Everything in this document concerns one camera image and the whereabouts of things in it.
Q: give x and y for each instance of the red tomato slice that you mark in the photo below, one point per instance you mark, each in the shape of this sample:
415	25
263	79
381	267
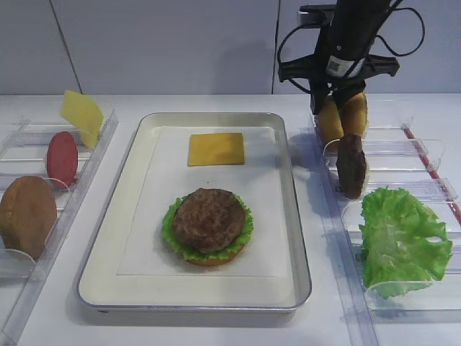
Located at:
62	160

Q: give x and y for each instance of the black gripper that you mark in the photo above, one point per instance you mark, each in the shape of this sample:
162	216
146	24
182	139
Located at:
335	71

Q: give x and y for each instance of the dark meat patty upright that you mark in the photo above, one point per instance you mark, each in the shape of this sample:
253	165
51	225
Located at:
351	165

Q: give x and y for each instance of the bottom bun on tray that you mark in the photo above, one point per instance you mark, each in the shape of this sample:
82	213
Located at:
213	261

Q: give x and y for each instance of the pale yellow cheese slice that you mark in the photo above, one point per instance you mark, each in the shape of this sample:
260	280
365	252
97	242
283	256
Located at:
84	114

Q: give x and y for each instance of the white metal tray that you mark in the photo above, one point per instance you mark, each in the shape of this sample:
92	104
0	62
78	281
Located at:
102	287

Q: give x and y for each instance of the orange cheese slice on tray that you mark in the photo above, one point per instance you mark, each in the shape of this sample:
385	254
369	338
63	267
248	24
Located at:
211	149

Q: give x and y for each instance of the red strip behind rack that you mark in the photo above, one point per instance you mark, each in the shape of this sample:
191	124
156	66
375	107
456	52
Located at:
432	171

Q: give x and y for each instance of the clear acrylic right rack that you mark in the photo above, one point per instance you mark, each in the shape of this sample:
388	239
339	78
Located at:
393	163

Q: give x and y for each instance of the brown bun in left rack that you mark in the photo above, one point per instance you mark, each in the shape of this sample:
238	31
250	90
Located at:
28	212

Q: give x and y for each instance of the brown meat patty on burger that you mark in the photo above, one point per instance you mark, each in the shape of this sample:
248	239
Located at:
208	220

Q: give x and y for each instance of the golden bun in right rack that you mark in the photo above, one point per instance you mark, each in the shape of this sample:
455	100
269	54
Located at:
354	115

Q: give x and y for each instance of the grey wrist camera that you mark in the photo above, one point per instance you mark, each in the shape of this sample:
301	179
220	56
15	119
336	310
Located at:
315	16

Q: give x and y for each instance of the green lettuce under patty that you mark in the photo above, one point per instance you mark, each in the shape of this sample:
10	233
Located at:
190	253

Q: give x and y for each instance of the clear acrylic rack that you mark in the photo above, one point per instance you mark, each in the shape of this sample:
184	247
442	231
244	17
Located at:
393	163
24	146

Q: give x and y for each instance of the sesame top bun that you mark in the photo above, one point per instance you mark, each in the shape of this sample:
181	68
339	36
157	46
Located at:
328	125

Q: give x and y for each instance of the clear acrylic left rack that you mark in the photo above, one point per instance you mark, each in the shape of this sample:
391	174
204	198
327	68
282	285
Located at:
24	146

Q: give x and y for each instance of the white paper liner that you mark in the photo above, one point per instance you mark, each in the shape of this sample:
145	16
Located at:
168	177

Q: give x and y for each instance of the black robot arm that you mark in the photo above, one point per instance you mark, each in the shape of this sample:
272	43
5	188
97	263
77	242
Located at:
352	23

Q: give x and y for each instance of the large green lettuce leaf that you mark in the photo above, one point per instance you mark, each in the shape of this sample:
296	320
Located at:
404	244

